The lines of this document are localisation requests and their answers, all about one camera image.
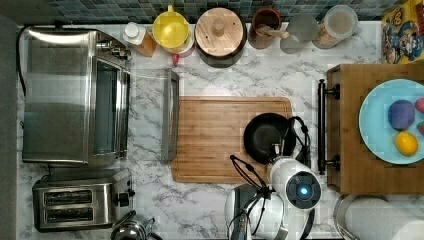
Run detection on black bowl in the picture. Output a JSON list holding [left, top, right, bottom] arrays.
[[243, 113, 296, 164]]

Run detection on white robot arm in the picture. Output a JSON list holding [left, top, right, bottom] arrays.
[[224, 157, 322, 240]]

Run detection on bamboo cutting board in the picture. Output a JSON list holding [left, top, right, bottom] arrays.
[[171, 96, 292, 184]]

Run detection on black pot with wooden lid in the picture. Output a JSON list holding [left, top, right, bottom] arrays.
[[195, 7, 247, 68]]

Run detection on wooden pestle stick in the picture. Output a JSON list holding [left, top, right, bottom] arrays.
[[258, 25, 290, 39]]

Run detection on brown wooden utensil cup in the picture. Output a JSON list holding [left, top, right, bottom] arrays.
[[248, 8, 282, 50]]

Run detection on white-capped bottle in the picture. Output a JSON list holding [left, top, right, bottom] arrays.
[[123, 22, 157, 57]]

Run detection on frosted plastic cup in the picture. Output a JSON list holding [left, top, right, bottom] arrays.
[[280, 14, 318, 54]]

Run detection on stainless toaster oven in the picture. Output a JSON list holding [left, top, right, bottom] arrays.
[[18, 27, 179, 165]]

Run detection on silver two-slot toaster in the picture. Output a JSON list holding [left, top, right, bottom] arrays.
[[32, 168, 135, 232]]

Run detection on wooden drawer box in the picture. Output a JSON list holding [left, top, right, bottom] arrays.
[[320, 64, 424, 195]]

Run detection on clear cereal jar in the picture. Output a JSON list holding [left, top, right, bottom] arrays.
[[313, 5, 358, 49]]

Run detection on light blue plate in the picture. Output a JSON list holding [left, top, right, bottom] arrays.
[[359, 79, 424, 165]]

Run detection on paper towel roll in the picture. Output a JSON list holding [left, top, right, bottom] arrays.
[[334, 195, 424, 240]]

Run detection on purple plush fruit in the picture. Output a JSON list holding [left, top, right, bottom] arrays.
[[388, 99, 415, 130]]

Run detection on yellow lemon toy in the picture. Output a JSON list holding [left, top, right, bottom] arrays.
[[394, 131, 418, 156]]

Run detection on red toy fruit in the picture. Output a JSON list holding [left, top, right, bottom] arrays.
[[414, 98, 424, 113]]

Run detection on yellow cereal box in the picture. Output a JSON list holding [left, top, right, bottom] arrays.
[[382, 0, 424, 64]]

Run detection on black drawer handle bar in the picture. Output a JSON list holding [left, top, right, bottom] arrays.
[[318, 79, 340, 175]]

